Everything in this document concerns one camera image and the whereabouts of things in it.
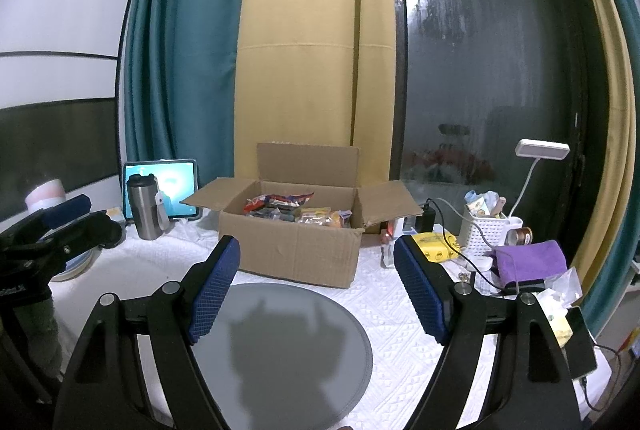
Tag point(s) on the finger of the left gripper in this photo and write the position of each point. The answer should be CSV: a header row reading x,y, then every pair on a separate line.
x,y
58,215
66,243

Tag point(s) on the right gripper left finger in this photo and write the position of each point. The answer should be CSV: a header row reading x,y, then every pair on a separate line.
x,y
208,284

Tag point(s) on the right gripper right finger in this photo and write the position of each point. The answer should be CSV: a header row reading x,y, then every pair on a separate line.
x,y
427,285

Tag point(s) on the red yellow snack bag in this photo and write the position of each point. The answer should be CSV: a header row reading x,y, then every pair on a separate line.
x,y
275,201

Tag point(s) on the yellow orange cake packet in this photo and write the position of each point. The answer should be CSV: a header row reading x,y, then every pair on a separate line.
x,y
324,216

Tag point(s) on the stacked blue white bowls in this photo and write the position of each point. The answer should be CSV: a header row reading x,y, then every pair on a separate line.
x,y
48,197

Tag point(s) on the yellow wet wipes pack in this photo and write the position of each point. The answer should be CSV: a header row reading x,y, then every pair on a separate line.
x,y
437,247

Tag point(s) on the stainless steel travel mug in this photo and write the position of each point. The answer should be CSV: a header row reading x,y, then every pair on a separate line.
x,y
146,202

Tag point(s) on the black power adapter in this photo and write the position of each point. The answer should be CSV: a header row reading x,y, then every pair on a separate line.
x,y
425,222

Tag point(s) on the white perforated basket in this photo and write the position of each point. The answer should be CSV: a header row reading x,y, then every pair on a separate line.
x,y
479,234

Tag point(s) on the tablet with teal screen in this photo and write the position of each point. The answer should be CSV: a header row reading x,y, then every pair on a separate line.
x,y
177,179

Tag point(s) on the grey round tray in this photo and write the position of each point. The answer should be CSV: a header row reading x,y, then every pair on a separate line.
x,y
284,357

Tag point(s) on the brown cardboard box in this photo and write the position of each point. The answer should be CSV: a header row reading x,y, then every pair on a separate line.
x,y
305,253

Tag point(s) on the purple folded cloth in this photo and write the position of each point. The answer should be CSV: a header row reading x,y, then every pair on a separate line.
x,y
521,264

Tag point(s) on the black smartphone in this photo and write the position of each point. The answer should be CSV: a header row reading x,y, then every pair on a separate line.
x,y
579,349

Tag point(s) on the white desk lamp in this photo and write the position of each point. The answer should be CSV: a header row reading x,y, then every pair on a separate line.
x,y
536,150

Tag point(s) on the teal curtain left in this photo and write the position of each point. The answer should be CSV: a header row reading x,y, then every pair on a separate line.
x,y
179,78

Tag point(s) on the teal curtain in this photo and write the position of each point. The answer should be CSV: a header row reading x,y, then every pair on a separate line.
x,y
179,78
604,257

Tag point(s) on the yellow curtain left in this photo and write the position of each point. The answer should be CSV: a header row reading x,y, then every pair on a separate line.
x,y
317,72

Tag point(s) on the teal curtain right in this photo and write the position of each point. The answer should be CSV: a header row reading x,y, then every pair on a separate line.
x,y
604,257

